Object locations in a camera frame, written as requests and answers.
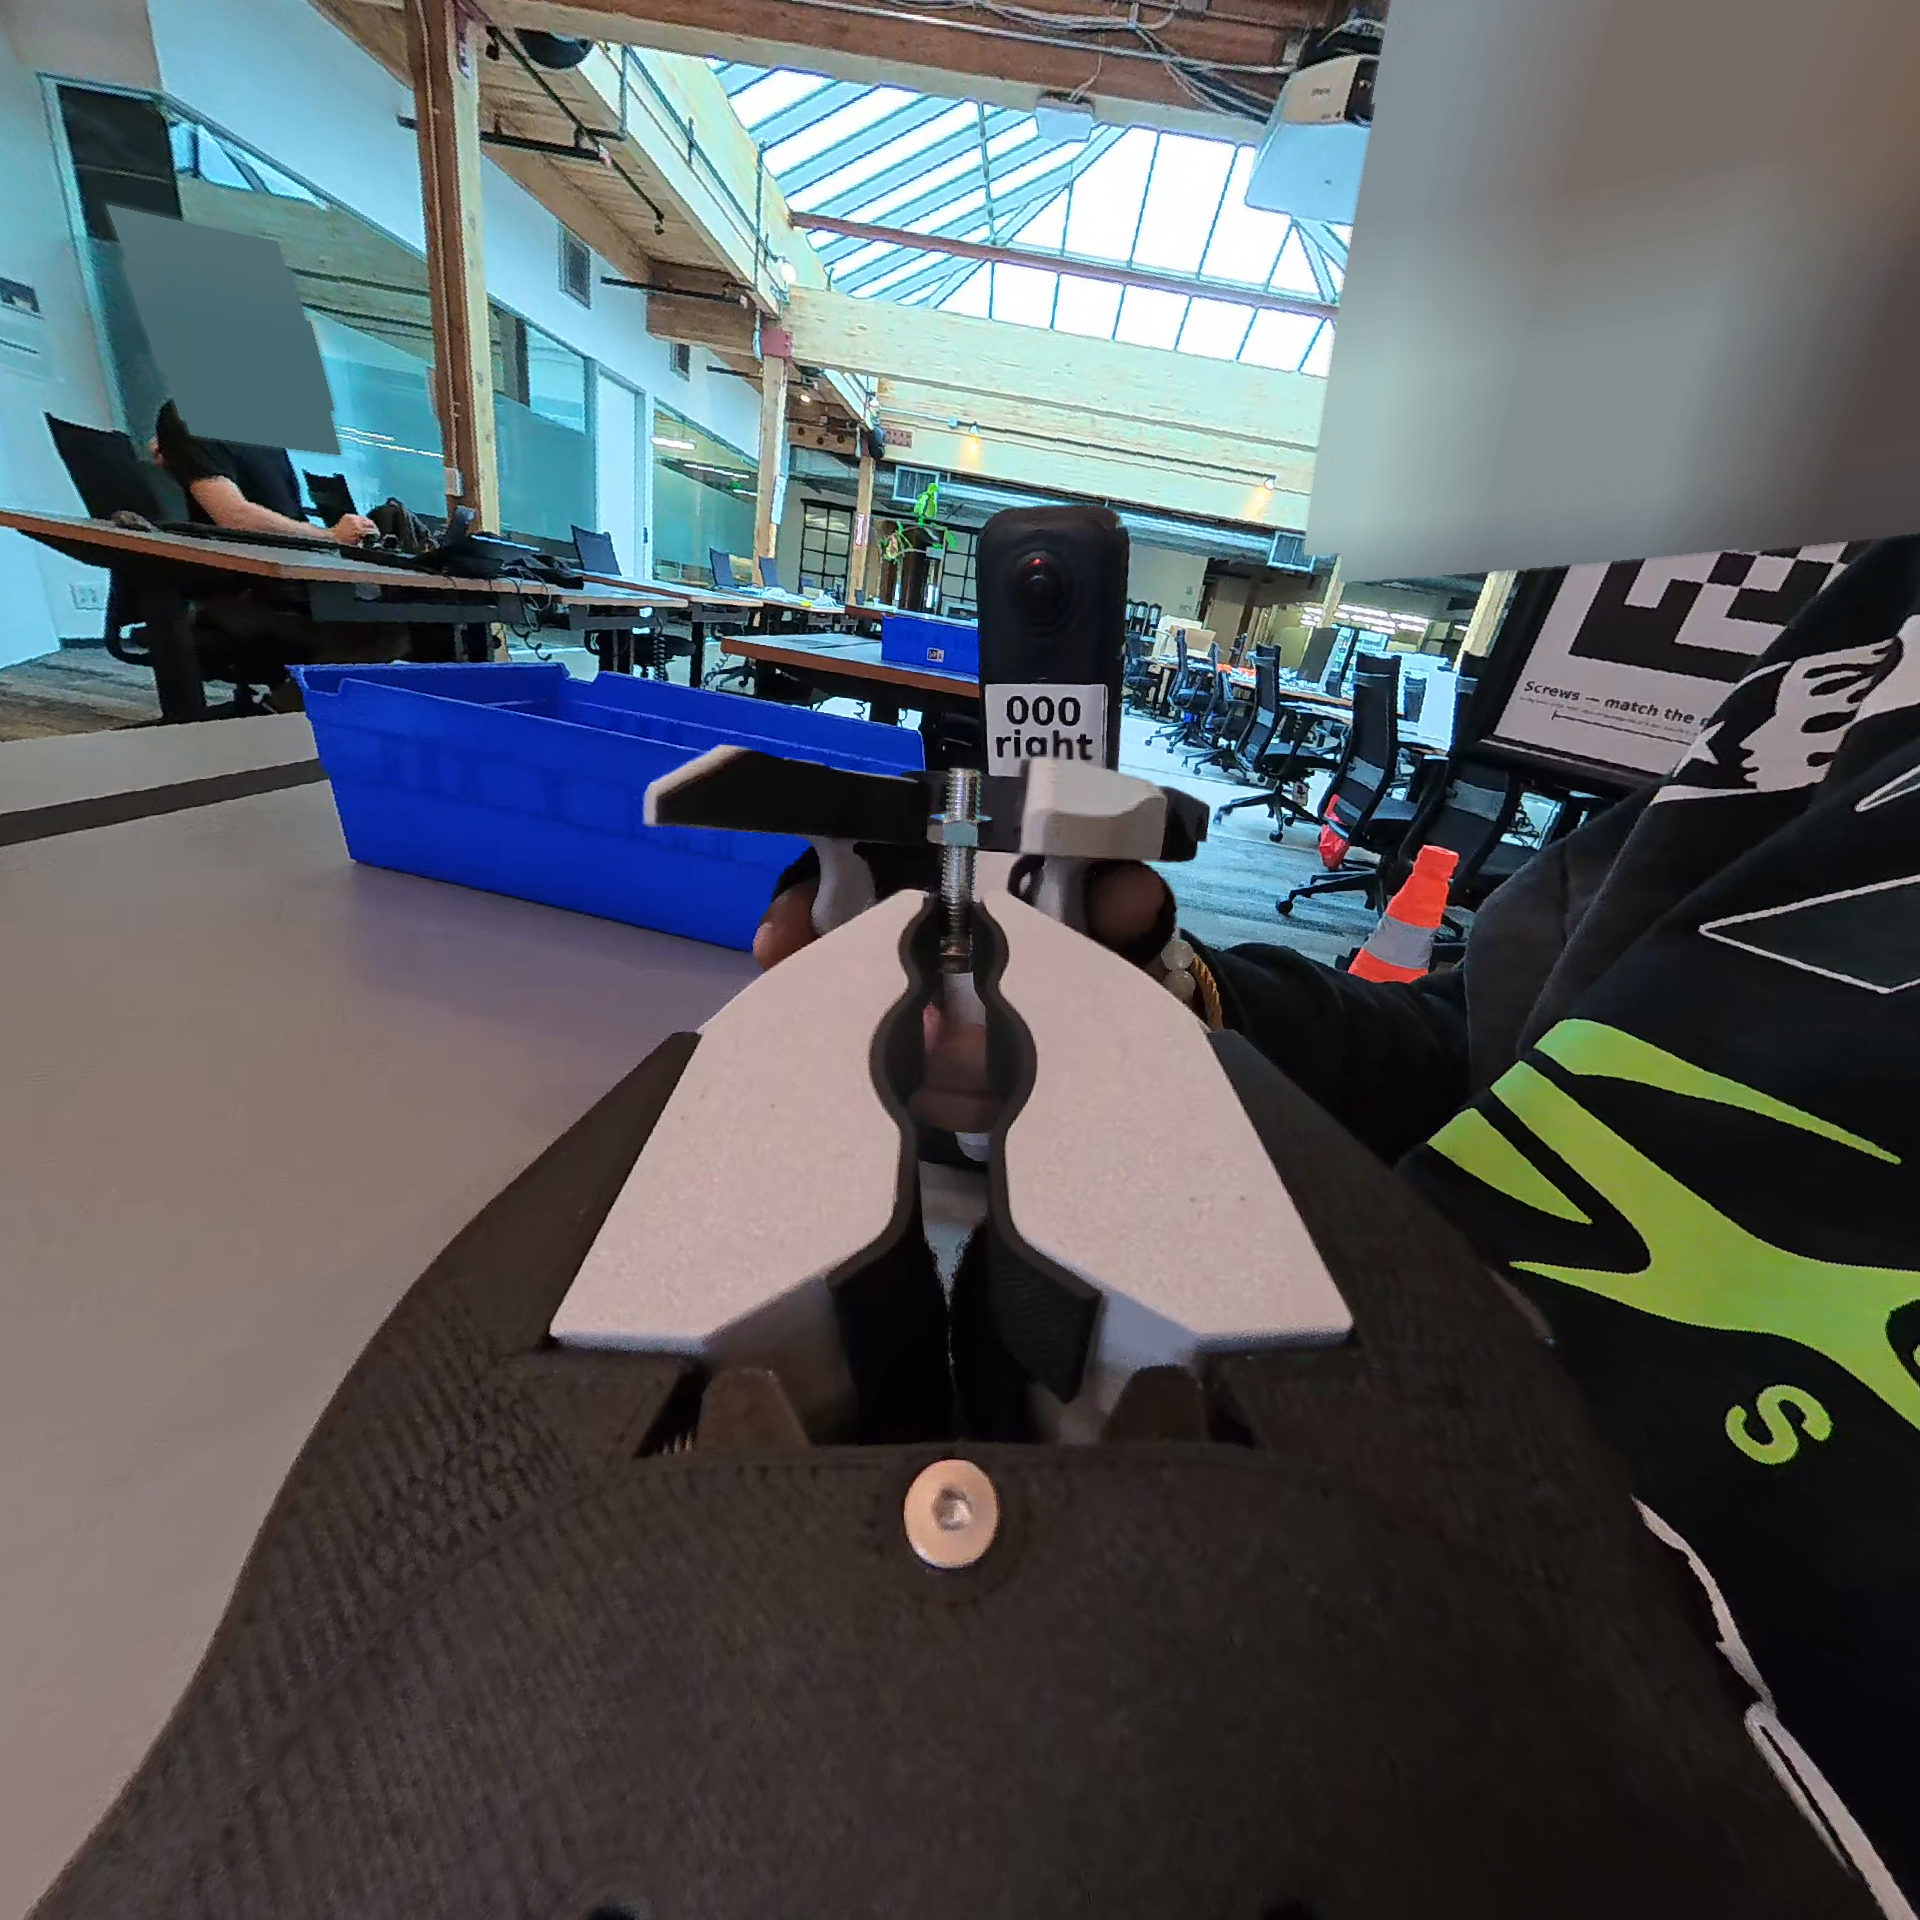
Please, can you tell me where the wooden office desk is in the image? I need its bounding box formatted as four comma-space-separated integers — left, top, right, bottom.
721, 630, 986, 709
0, 506, 708, 720

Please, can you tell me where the long thin silver bolt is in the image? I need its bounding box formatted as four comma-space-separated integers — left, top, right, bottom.
933, 770, 986, 966

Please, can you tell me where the person's right forearm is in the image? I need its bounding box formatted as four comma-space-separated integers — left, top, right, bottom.
1187, 929, 1504, 1157

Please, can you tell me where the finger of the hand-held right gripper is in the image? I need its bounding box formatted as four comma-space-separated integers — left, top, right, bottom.
1015, 762, 1214, 929
645, 742, 963, 929

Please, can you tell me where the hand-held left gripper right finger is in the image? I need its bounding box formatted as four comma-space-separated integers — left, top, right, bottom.
966, 889, 1360, 1409

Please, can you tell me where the white hanging ceiling unit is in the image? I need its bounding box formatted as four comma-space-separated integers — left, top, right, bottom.
1248, 16, 1382, 229

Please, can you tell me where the green plant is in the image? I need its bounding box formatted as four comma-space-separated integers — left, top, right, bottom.
887, 472, 958, 602

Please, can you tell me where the wooden pillar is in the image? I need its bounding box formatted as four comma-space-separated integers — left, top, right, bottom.
404, 0, 503, 536

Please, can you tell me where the black printed shirt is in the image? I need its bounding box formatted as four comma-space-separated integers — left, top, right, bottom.
1398, 542, 1920, 1920

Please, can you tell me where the orange traffic cone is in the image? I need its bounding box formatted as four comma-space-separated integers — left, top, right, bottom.
1346, 845, 1463, 985

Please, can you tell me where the white desk sign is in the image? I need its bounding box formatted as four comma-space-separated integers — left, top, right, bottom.
1486, 542, 1920, 787

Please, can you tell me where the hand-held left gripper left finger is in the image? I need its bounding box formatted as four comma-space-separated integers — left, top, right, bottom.
549, 889, 939, 1409

